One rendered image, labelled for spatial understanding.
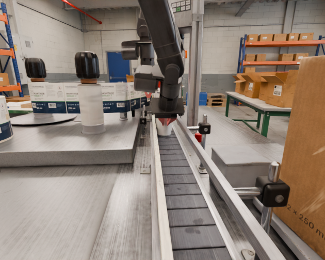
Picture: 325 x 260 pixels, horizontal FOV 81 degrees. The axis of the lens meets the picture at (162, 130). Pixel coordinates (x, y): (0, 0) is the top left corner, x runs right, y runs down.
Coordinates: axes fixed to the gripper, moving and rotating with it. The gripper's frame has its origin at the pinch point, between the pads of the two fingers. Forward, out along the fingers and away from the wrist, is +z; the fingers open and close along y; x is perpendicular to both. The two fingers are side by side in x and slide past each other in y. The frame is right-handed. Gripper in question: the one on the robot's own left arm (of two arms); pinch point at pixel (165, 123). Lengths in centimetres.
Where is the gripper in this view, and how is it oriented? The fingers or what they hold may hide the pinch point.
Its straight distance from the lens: 67.0
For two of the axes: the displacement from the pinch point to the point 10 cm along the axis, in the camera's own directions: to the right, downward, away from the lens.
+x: 0.6, 8.0, -5.9
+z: -0.7, 5.9, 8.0
